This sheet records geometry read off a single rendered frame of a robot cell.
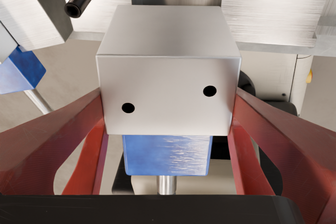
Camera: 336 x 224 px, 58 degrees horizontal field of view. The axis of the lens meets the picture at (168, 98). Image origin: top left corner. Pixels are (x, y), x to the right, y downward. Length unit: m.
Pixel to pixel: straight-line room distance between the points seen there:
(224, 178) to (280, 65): 0.56
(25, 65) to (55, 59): 1.24
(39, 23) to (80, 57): 1.21
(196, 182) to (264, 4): 0.38
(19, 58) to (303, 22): 0.23
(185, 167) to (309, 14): 0.11
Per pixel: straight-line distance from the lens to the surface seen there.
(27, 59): 0.31
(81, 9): 0.18
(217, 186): 0.52
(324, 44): 0.32
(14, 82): 0.31
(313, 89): 1.48
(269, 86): 1.05
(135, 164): 0.15
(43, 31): 0.28
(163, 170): 0.16
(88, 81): 1.56
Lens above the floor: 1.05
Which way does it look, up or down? 44 degrees down
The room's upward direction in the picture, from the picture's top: 168 degrees counter-clockwise
